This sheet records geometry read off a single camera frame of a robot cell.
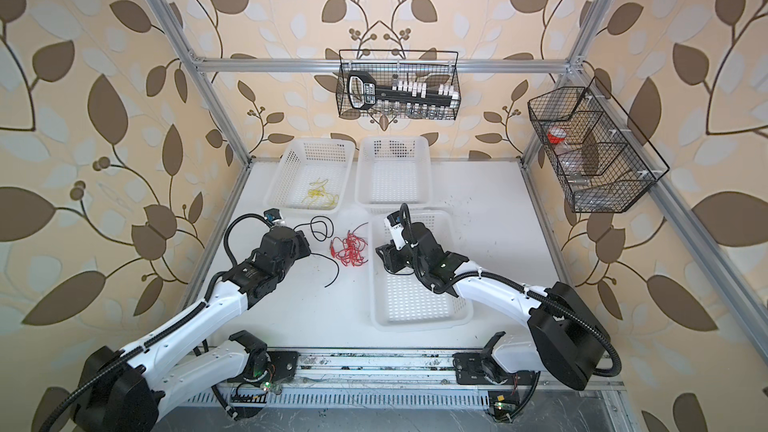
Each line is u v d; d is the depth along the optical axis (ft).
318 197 3.53
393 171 3.84
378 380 2.42
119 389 1.29
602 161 2.40
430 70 2.99
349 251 3.01
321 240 2.71
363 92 2.77
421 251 2.06
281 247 2.06
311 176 3.80
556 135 2.64
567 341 1.37
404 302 2.79
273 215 2.36
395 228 2.41
